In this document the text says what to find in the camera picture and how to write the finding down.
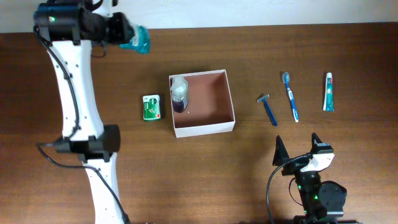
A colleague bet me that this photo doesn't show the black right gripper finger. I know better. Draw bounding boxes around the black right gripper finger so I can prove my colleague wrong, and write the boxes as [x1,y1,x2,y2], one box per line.
[312,133,323,147]
[272,135,290,166]

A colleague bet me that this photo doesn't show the teal mouthwash bottle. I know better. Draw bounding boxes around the teal mouthwash bottle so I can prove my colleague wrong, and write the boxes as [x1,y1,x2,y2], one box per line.
[119,25,151,54]

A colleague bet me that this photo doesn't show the green white toothpaste tube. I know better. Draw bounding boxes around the green white toothpaste tube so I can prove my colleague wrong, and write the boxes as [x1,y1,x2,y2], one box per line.
[323,72,334,112]

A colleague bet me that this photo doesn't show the green soap box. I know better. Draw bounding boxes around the green soap box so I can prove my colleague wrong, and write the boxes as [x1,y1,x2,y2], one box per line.
[142,95,161,121]

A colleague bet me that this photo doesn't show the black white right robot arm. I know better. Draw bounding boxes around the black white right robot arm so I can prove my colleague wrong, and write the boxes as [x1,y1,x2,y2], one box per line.
[271,133,347,223]

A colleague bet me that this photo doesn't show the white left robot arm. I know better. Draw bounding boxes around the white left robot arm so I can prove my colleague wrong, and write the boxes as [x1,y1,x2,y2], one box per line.
[34,1,137,223]

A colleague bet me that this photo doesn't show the blue disposable razor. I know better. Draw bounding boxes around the blue disposable razor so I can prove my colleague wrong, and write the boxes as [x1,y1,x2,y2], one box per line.
[256,95,277,126]

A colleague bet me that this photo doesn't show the blue white toothbrush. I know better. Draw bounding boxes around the blue white toothbrush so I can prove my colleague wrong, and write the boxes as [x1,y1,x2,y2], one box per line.
[282,72,299,123]

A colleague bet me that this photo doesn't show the white open cardboard box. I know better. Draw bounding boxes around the white open cardboard box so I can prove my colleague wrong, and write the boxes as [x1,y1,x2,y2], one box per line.
[172,69,236,138]

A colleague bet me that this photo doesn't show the purple foam pump bottle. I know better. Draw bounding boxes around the purple foam pump bottle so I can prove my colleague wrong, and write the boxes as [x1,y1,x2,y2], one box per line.
[170,76,189,113]

